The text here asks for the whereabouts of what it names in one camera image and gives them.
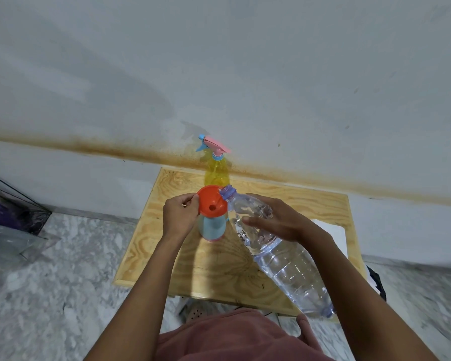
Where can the person's left hand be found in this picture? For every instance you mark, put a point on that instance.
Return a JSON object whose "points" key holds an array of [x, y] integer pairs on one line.
{"points": [[176, 218]]}

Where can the person's right hand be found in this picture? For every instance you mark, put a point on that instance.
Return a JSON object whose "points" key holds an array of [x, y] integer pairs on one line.
{"points": [[285, 221]]}

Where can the person's right thumb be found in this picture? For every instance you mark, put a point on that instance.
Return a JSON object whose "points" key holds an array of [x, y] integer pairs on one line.
{"points": [[257, 221]]}

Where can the person's left thumb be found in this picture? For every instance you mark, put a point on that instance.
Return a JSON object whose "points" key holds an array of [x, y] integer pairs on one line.
{"points": [[195, 210]]}

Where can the orange plastic funnel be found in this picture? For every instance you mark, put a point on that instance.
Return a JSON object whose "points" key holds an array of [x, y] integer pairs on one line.
{"points": [[212, 201]]}

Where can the clear plastic water bottle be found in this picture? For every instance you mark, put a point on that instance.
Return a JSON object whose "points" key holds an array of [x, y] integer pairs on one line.
{"points": [[289, 270]]}

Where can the person's right forearm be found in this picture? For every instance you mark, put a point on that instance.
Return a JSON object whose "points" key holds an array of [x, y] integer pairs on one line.
{"points": [[360, 296]]}

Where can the person's left forearm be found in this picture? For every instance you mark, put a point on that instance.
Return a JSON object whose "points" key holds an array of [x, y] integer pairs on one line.
{"points": [[142, 296]]}

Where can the light blue plastic bottle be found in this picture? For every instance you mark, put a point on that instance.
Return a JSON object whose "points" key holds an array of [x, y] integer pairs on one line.
{"points": [[212, 227]]}

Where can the yellow spray bottle pink trigger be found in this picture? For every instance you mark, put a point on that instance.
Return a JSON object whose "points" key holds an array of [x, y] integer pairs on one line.
{"points": [[217, 172]]}

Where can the white paper sheet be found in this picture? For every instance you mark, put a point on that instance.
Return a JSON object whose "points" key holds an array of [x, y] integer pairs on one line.
{"points": [[332, 234]]}

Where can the person's pink shirt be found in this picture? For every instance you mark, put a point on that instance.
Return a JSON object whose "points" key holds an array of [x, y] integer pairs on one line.
{"points": [[240, 338]]}

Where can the black bag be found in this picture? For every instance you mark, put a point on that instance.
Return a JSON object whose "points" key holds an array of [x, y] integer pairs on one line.
{"points": [[376, 281]]}

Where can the clear plastic sheet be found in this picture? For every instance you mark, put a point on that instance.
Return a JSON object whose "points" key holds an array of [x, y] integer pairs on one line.
{"points": [[15, 240]]}

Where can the glass tank with black frame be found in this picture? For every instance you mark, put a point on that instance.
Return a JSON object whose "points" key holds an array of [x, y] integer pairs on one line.
{"points": [[11, 210]]}

